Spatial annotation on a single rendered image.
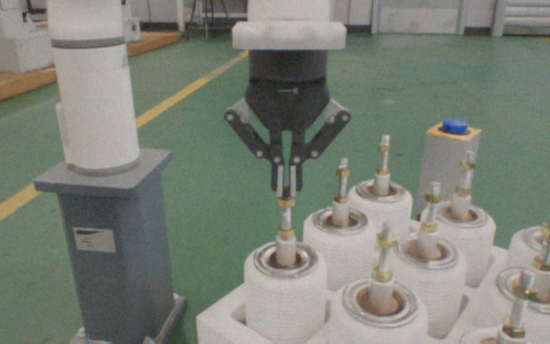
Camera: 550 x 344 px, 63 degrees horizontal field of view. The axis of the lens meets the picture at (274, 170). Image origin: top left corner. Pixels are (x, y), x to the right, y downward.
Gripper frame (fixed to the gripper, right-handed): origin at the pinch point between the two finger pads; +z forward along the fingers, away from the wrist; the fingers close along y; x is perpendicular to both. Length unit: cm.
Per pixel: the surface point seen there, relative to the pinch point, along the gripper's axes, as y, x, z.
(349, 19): -75, -500, 21
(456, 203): -23.0, -10.7, 8.2
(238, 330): 5.4, 3.5, 17.5
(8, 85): 140, -181, 30
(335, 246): -6.3, -4.7, 11.3
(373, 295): -8.5, 7.9, 9.0
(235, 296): 6.3, -2.4, 17.5
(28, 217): 64, -55, 36
